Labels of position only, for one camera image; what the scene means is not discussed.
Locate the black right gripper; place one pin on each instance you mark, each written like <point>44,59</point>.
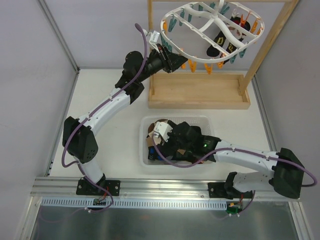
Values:
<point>171,136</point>

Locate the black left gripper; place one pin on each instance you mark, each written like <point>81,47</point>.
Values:
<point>165,59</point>

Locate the white plastic sock hanger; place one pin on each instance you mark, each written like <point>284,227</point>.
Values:
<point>203,21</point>

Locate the beige brown patterned sock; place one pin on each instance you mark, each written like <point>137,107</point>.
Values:
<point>150,132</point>

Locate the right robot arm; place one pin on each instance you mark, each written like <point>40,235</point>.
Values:
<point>279,171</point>

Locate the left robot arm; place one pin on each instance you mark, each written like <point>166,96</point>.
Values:
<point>79,134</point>

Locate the wooden hanger stand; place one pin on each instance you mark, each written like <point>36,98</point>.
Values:
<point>214,86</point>

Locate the teal clothespin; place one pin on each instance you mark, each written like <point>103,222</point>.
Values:
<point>166,44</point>
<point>172,23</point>

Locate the orange clothespin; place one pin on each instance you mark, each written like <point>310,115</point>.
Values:
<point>192,65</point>
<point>244,21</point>

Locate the white plastic laundry basket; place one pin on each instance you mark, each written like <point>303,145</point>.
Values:
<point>204,145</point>

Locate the black blue patterned sock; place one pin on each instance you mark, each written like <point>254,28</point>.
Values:
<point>153,154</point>

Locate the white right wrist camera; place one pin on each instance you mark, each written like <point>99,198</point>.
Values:
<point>161,129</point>

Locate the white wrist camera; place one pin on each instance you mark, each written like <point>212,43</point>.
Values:
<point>161,129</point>
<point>152,39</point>

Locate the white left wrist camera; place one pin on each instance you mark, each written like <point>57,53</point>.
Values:
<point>152,39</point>

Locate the aluminium mounting rail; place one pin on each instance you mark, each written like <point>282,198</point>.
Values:
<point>129,188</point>

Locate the white slotted cable duct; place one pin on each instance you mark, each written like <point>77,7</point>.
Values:
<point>135,203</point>

